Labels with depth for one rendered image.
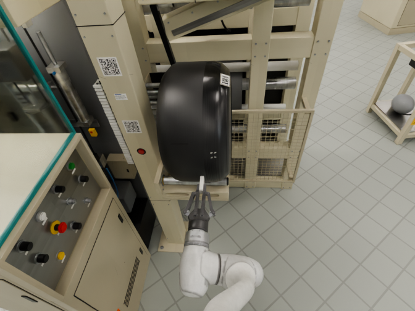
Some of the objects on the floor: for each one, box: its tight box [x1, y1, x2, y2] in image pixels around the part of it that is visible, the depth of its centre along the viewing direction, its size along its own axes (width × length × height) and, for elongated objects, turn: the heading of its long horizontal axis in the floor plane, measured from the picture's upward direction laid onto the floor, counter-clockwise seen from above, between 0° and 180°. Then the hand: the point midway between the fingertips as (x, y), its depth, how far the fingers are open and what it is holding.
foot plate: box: [157, 222, 189, 253], centre depth 206 cm, size 27×27×2 cm
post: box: [66, 0, 186, 244], centre depth 117 cm, size 13×13×250 cm
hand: (201, 184), depth 106 cm, fingers closed
